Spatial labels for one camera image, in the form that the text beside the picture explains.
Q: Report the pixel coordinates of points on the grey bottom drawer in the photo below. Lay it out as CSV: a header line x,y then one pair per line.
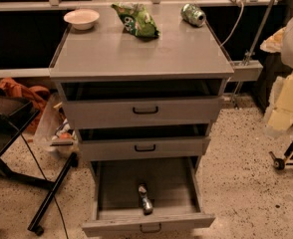
x,y
171,188

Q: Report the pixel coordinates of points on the grey drawer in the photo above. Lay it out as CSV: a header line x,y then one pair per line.
x,y
141,148
141,112
171,188

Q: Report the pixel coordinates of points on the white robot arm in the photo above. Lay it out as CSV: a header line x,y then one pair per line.
x,y
278,117

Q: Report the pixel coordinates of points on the grey drawer cabinet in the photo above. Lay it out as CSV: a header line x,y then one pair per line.
x,y
108,63

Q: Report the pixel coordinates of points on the grey top drawer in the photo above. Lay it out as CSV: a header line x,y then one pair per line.
x,y
141,112

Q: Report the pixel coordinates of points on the grey middle drawer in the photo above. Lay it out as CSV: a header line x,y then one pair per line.
x,y
141,148

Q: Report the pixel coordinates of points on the green chip bag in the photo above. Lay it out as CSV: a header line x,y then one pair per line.
x,y
136,19

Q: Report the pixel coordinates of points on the clear plastic trash bag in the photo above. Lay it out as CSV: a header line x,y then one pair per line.
x,y
46,135

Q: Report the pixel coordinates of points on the green soda can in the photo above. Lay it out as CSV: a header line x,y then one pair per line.
x,y
193,15

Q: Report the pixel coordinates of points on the orange cloth bag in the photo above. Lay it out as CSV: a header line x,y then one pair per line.
x,y
38,95

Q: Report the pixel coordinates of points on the white bowl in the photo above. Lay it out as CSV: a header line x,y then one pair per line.
x,y
82,19

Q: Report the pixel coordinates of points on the metal pole stand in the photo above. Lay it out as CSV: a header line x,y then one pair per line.
x,y
244,66

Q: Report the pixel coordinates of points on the black rolling stand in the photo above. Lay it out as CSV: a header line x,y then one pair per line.
x,y
15,115

